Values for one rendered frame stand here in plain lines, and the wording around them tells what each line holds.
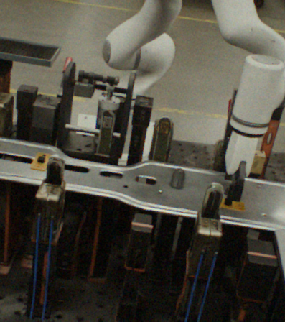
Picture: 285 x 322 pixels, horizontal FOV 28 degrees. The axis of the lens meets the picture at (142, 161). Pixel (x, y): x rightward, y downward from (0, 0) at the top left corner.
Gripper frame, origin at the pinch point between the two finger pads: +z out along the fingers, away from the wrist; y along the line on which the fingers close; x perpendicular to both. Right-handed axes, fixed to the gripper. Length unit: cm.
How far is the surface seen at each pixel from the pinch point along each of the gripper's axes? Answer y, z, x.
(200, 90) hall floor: -339, 105, 18
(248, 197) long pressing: -5.2, 5.1, 5.6
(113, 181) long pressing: -1.8, 5.2, -28.2
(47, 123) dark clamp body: -21, 2, -49
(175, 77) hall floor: -360, 105, -4
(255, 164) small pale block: -15.9, 1.4, 7.5
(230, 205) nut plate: 0.7, 4.7, 0.4
